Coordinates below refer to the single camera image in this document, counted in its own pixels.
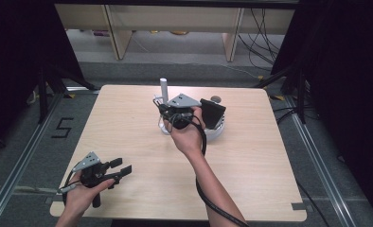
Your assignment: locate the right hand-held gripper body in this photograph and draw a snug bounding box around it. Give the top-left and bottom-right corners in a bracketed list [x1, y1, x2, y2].
[166, 93, 203, 131]

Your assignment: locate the person's right hand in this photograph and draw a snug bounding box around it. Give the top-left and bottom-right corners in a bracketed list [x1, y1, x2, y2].
[165, 106, 206, 159]

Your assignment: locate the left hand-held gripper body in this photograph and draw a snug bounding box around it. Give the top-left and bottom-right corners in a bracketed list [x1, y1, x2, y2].
[71, 151, 116, 209]

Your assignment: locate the black metal stand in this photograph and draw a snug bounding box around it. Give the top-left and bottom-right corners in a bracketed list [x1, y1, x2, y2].
[36, 61, 101, 125]
[253, 61, 308, 125]

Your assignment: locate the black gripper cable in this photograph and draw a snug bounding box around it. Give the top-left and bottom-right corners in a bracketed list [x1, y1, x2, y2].
[169, 113, 250, 227]
[57, 162, 81, 206]

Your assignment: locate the white stand with hooks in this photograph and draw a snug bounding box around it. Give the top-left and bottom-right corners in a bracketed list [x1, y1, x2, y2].
[152, 78, 226, 142]

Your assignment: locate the black cloth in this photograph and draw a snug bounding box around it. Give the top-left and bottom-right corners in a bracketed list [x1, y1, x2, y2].
[199, 97, 227, 131]

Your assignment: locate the black curtain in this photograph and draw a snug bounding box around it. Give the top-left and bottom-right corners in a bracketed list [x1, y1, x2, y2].
[0, 0, 85, 157]
[271, 0, 373, 218]

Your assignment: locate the metal floor rail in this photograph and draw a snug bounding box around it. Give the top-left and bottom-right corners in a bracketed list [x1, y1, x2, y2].
[0, 91, 65, 227]
[283, 94, 361, 227]

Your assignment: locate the person's left hand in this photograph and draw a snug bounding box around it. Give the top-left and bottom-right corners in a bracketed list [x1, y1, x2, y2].
[61, 172, 116, 218]

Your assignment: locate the bundle of black cables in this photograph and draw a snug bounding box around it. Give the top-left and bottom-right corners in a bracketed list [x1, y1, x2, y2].
[237, 8, 287, 72]

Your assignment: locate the white bowl with silver rim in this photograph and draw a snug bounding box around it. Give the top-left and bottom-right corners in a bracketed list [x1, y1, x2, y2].
[203, 113, 226, 142]

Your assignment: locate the silver key bunch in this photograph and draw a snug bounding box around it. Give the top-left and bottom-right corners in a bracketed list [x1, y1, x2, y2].
[156, 108, 169, 129]

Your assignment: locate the light wooden desk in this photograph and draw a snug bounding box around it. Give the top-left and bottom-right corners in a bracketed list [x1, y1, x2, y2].
[55, 3, 296, 62]

